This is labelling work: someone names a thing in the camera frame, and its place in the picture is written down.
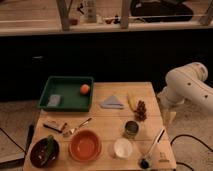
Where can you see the blue towel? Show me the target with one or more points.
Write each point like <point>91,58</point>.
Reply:
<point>111,102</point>

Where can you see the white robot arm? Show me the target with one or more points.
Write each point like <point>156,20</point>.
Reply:
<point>187,82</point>

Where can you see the orange fruit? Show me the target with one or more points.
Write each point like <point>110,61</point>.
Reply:
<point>84,89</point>

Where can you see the yellow banana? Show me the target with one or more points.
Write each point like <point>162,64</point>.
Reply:
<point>132,102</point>

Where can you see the dark red grapes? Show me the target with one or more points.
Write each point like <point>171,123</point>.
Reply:
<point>141,111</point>

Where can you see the green plastic tray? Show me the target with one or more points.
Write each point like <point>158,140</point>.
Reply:
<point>68,87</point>

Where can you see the metal cup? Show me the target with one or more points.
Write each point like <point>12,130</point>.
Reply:
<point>131,129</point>

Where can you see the metal fork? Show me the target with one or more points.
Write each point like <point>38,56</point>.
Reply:
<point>73,130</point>

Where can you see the orange bowl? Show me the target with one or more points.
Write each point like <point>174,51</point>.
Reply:
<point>85,146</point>

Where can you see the white cup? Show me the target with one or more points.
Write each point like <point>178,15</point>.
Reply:
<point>122,148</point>

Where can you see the wooden table leg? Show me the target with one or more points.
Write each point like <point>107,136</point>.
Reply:
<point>124,20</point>
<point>63,13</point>

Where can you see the green vegetable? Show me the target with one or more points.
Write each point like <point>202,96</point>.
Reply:
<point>49,149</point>

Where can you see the black bag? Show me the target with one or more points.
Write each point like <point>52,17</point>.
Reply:
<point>161,10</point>

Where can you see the dark brown bowl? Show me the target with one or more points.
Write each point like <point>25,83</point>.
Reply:
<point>37,154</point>

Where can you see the long handled brush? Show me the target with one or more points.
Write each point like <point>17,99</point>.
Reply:
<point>144,163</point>

